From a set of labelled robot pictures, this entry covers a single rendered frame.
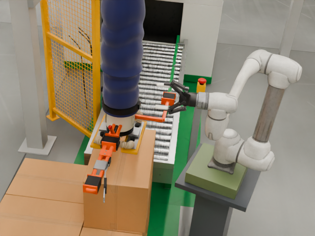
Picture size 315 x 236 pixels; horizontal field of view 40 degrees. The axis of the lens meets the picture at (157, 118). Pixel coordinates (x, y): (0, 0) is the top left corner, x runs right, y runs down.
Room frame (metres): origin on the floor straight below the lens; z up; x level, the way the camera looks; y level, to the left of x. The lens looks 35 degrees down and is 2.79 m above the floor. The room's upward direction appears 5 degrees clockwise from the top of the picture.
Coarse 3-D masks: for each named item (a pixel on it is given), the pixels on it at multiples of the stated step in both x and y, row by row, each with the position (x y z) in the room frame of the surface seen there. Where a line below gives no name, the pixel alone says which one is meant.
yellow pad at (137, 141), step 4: (144, 120) 2.35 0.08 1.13; (136, 124) 2.26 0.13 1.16; (140, 124) 2.30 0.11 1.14; (144, 124) 2.31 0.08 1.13; (144, 128) 2.27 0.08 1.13; (140, 132) 2.21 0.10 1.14; (128, 136) 2.16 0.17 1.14; (132, 136) 2.13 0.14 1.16; (140, 136) 2.18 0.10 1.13; (124, 140) 2.12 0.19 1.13; (128, 140) 2.12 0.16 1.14; (132, 140) 2.11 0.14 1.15; (136, 140) 2.12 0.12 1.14; (140, 140) 2.13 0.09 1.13; (136, 144) 2.09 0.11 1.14; (124, 148) 2.04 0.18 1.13; (132, 148) 2.04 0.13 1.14; (136, 148) 2.05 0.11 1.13; (124, 152) 2.02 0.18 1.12; (128, 152) 2.02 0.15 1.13; (132, 152) 2.02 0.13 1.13; (136, 152) 2.02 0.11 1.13
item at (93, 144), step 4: (104, 116) 2.36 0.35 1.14; (104, 120) 2.31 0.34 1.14; (100, 124) 2.27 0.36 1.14; (96, 132) 2.18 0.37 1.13; (100, 132) 2.14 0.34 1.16; (104, 132) 2.18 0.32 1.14; (92, 140) 2.09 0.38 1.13; (92, 144) 2.06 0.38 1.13; (96, 144) 2.06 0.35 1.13; (100, 148) 2.04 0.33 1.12
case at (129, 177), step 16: (144, 144) 2.34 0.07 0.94; (96, 160) 2.13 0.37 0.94; (112, 160) 2.15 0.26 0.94; (128, 160) 2.16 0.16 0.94; (144, 160) 2.17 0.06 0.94; (112, 176) 2.00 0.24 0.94; (128, 176) 2.01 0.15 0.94; (144, 176) 2.02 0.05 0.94; (112, 192) 1.92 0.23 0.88; (128, 192) 1.92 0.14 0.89; (144, 192) 1.92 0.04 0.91; (96, 208) 1.93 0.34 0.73; (112, 208) 1.92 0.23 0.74; (128, 208) 1.92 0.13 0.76; (144, 208) 1.92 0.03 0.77; (96, 224) 1.93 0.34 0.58; (112, 224) 1.92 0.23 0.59; (128, 224) 1.92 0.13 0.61; (144, 224) 1.92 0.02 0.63
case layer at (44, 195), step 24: (24, 168) 2.44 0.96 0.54; (48, 168) 2.46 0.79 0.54; (72, 168) 2.48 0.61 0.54; (24, 192) 2.19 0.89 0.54; (48, 192) 2.21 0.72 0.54; (72, 192) 2.23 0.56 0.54; (0, 216) 1.95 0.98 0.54; (24, 216) 1.97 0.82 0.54; (48, 216) 1.99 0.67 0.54; (72, 216) 2.01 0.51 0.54
